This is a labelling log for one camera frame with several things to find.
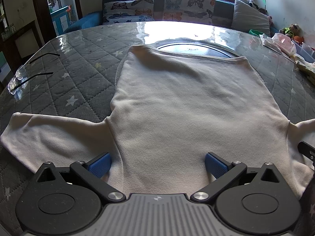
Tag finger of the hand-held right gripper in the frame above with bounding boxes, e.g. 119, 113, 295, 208
297, 141, 315, 171

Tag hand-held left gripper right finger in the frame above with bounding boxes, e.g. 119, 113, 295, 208
190, 152, 281, 203

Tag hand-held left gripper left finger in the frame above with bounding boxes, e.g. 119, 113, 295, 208
36, 152, 126, 203

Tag cream long-sleeve shirt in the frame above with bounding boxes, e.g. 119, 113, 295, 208
0, 45, 315, 199

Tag yellow patterned bag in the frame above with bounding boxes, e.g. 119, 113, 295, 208
295, 59, 315, 86

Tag clear plastic storage box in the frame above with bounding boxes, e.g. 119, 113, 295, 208
293, 41, 315, 63

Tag white pink plastic bag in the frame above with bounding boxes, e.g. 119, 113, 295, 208
259, 32, 298, 57

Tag round glass turntable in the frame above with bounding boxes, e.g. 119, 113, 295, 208
154, 37, 240, 59

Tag rimless eyeglasses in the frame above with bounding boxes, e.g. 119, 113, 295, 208
7, 52, 61, 95

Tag colourful plush toys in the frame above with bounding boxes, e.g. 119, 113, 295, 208
279, 24, 304, 42

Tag blue sofa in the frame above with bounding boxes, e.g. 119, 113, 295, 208
63, 0, 278, 34

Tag dark wooden counter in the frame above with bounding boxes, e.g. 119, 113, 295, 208
0, 21, 47, 84

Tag grey cushion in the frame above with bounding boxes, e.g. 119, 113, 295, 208
231, 0, 271, 36

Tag blue cabinet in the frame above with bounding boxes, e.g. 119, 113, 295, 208
50, 5, 74, 36

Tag butterfly print pillow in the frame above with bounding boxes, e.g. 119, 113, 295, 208
164, 0, 216, 25
102, 0, 155, 25

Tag grey white plush toy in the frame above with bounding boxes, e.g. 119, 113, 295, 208
237, 0, 267, 14

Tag dark wooden door frame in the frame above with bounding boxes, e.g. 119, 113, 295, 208
30, 0, 83, 40

